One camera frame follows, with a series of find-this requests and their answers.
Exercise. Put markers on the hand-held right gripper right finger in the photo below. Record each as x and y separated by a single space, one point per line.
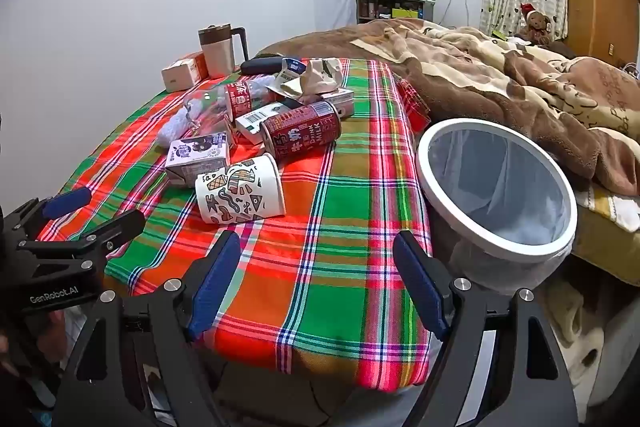
420 289

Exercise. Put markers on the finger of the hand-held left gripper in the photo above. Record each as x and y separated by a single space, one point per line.
65 203
120 224

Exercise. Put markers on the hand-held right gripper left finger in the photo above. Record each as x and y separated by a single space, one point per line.
215 287

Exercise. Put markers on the patterned paper cup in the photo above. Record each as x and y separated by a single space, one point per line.
240 189

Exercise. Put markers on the purple milk carton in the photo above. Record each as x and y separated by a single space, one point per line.
197 154

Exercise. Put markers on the white foam net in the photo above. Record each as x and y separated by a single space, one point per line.
175 127

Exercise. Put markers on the white round trash bin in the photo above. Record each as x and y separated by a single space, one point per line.
500 187

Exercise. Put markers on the clear plastic bottle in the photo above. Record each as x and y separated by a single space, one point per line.
210 107

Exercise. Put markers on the white medicine box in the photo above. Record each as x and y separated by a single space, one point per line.
255 119

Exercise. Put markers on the large red drink can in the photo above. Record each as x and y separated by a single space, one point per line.
300 129

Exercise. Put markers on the white red printed carton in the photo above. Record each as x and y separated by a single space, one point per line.
340 99

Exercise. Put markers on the beige paper bag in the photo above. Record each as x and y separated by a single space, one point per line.
320 77

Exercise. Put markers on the red green plaid cloth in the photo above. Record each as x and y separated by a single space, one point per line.
325 257

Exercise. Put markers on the white orange box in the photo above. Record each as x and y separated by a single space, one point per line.
180 74

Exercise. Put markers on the beige cloth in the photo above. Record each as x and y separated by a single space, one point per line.
575 337

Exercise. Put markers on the yellow mattress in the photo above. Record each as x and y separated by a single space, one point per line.
600 247

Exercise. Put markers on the black glasses case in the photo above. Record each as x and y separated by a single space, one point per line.
260 66

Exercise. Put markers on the brown beige fleece blanket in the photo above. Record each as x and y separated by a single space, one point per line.
475 82

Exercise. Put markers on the green packet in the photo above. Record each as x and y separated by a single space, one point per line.
500 35

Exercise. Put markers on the white storage shelf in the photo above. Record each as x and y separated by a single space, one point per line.
390 9

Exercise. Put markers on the brown teddy bear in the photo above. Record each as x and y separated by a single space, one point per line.
537 27

